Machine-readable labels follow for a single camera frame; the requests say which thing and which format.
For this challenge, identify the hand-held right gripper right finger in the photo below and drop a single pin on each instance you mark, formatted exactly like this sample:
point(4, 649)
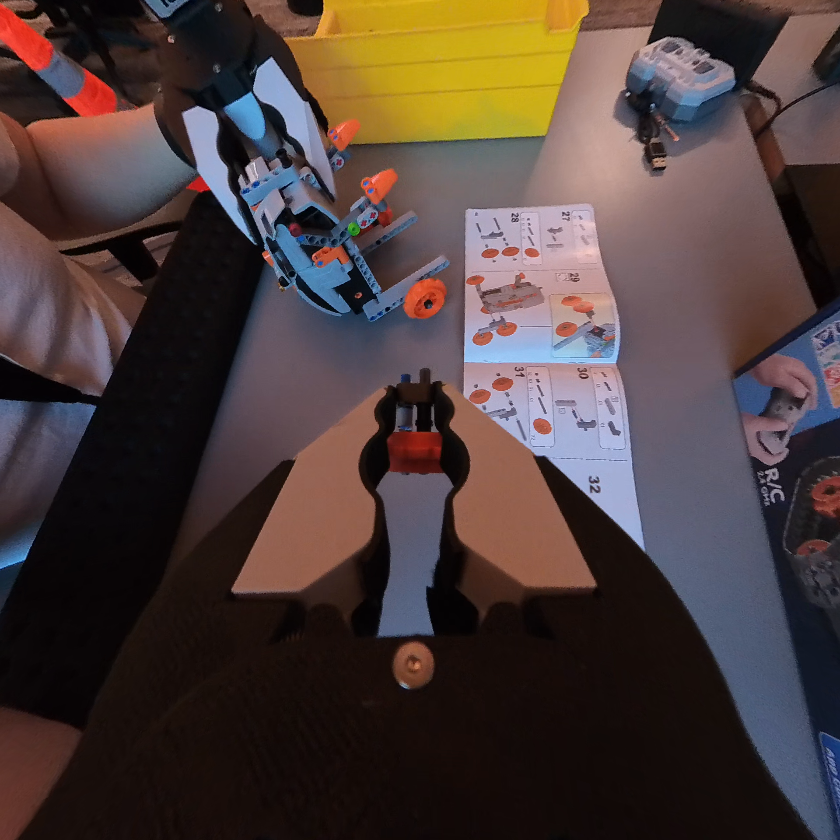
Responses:
point(518, 531)

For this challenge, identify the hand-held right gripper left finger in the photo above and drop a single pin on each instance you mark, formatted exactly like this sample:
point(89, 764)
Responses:
point(302, 531)

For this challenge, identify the black wristband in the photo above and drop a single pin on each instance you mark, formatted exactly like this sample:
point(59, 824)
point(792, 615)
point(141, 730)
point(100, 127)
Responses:
point(167, 141)

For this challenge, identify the orange grey striped cone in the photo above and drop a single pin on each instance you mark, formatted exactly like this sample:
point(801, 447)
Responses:
point(85, 92)

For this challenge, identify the grey battery box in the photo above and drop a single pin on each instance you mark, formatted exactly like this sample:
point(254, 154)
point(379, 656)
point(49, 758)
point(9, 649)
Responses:
point(682, 72)

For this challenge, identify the blue toy robot box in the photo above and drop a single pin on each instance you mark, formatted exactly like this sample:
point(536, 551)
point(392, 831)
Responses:
point(807, 525)

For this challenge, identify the white open instruction booklet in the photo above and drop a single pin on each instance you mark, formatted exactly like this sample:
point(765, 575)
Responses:
point(538, 328)

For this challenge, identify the person's left forearm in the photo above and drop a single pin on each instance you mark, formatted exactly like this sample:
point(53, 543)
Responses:
point(98, 170)

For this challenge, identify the orange wheels grey beam assembly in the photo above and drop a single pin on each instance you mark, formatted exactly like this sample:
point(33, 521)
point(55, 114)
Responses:
point(413, 453)

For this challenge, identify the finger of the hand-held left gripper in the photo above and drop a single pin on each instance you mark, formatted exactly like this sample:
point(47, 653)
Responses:
point(207, 151)
point(295, 111)

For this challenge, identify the grey orange toy robot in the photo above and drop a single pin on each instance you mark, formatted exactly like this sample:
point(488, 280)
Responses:
point(315, 262)

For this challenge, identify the yellow plastic bin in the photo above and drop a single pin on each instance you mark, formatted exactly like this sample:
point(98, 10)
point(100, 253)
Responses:
point(426, 85)

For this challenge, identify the black rectangular case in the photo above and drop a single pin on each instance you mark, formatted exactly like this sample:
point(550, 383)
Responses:
point(754, 33)

